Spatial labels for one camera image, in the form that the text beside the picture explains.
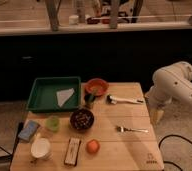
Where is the silver metal fork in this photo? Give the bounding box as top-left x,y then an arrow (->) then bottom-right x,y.
115,126 -> 149,133

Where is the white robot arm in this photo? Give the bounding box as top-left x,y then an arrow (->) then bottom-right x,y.
146,61 -> 192,125

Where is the green plastic cup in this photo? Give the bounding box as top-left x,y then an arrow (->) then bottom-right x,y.
45,116 -> 59,132

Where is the white paper cup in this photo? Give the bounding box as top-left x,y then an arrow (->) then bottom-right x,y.
31,138 -> 51,159

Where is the white cup on shelf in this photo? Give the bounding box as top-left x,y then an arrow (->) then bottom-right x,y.
69,15 -> 79,25

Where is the orange plastic bowl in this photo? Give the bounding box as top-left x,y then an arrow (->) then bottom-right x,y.
84,78 -> 109,97

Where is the orange fruit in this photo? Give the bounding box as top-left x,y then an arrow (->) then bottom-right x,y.
86,139 -> 100,154

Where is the dark bowl with food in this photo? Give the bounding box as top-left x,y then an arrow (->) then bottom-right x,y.
70,109 -> 94,131

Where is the rectangular brown box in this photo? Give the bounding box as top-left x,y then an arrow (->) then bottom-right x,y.
64,138 -> 81,166

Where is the white folded paper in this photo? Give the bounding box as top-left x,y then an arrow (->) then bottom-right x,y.
56,88 -> 74,107

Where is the green plastic tray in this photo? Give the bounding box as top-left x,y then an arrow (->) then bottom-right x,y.
27,77 -> 81,113

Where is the blue sponge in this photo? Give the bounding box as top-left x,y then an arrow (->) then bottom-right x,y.
18,120 -> 40,142

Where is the black cable right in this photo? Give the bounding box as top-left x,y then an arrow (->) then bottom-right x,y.
158,133 -> 192,171

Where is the black cable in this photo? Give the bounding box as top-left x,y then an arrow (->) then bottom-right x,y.
0,121 -> 25,158
158,133 -> 192,171

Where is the white handled dish brush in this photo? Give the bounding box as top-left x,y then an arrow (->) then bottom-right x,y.
106,95 -> 144,104

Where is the black cable left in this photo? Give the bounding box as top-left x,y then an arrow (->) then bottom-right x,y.
0,121 -> 25,158

